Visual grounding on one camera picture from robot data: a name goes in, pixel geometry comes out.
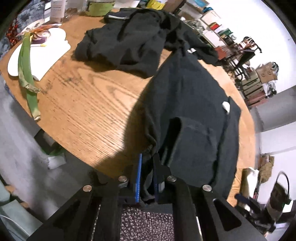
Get black clothes pile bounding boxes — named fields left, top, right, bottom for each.
left=74, top=9, right=218, bottom=78

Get black garment with white tag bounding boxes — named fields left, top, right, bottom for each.
left=142, top=50, right=241, bottom=198

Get orange paper bag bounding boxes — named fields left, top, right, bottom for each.
left=215, top=46, right=229, bottom=60

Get glass jar green contents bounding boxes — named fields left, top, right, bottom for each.
left=85, top=0, right=115, bottom=17

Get white paper plate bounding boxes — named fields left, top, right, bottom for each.
left=6, top=27, right=72, bottom=82

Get green long leaf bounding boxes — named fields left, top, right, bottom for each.
left=18, top=33, right=41, bottom=121

